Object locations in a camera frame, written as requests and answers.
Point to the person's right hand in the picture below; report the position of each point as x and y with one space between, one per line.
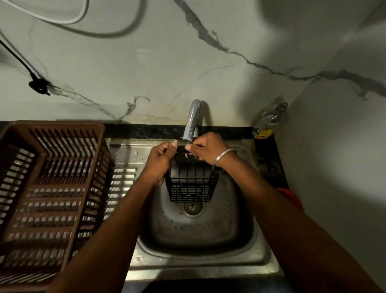
209 148

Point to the clear dish soap bottle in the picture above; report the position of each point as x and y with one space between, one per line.
270 120

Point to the brown plastic dish basket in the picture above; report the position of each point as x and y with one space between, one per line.
54 124

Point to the chrome faucet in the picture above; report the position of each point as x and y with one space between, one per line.
193 116

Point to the black wire rack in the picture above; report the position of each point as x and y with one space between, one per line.
190 158

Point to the person's left hand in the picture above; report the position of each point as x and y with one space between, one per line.
159 163

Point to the person's left forearm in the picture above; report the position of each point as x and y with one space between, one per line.
105 241

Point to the person's dark clothing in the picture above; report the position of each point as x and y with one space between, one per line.
211 286

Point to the stainless steel sink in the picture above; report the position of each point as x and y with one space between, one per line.
199 235

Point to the orange round container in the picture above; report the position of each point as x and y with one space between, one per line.
291 194

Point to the person's right forearm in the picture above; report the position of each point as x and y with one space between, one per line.
301 235

